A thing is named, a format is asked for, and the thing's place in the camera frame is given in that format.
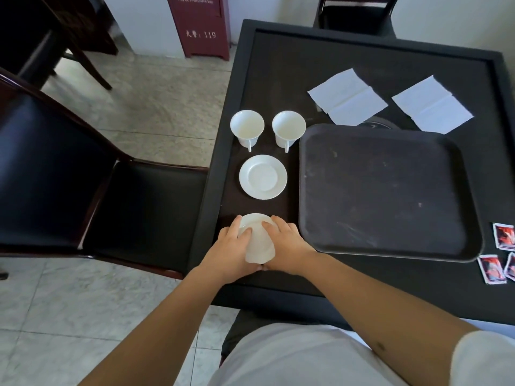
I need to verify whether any black square table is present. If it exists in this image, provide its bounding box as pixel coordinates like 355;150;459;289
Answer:
187;18;515;325

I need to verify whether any white cup with handle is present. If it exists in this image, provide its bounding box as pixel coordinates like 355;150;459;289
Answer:
272;111;306;153
230;110;265;153

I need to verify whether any person's white shirt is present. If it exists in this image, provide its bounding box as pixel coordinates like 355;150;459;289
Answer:
208;321;515;386

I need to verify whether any white paper napkin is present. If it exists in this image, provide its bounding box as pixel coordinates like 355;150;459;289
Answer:
307;68;389;126
391;75;474;135

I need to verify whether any white saucer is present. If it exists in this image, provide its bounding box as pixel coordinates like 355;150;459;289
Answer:
237;213;277;265
239;154;288;201

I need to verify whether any black round table hub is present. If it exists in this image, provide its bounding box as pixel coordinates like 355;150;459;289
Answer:
357;118;400;131

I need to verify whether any person's left forearm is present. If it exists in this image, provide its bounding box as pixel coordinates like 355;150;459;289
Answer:
78;266;220;386

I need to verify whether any dark red cabinet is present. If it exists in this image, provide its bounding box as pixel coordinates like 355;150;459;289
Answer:
166;0;231;61

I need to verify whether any person's right hand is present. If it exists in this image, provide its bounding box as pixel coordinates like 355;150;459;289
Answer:
262;215;319;277

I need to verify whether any dark wood black-seat chair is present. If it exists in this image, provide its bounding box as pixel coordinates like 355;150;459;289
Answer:
0;67;210;280
0;0;119;91
314;0;401;38

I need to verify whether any person's left hand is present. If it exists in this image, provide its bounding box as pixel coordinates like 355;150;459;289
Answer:
200;215;260;284

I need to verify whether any person's right forearm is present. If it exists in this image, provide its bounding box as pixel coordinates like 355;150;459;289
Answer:
304;253;481;372

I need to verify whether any black rectangular serving tray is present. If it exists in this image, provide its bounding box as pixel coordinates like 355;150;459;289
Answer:
299;124;483;263

